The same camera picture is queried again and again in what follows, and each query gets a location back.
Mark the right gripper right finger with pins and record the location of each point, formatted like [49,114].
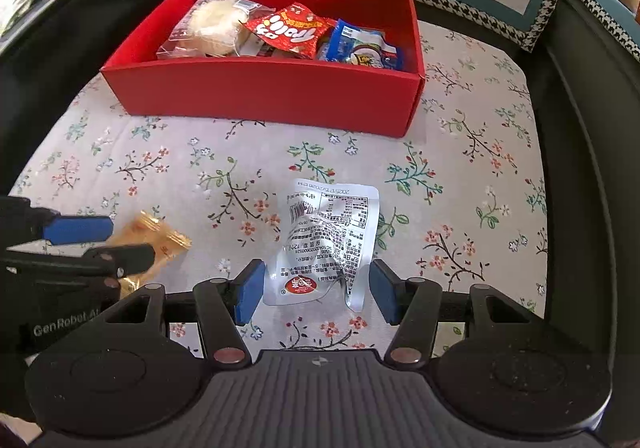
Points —
[416,306]

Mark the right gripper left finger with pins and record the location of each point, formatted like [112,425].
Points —
[219,307]

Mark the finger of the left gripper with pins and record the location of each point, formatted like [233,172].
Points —
[60,230]
[34,269]

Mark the white snack packet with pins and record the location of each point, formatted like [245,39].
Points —
[328,238]

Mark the clear round pastry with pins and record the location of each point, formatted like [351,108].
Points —
[212,28]

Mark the blue snack packet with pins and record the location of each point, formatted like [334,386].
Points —
[353,45]

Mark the red candy bag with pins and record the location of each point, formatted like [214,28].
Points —
[291,32]

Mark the floral tablecloth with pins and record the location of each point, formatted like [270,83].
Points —
[462,194]

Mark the red cardboard box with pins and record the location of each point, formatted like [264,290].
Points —
[286,90]

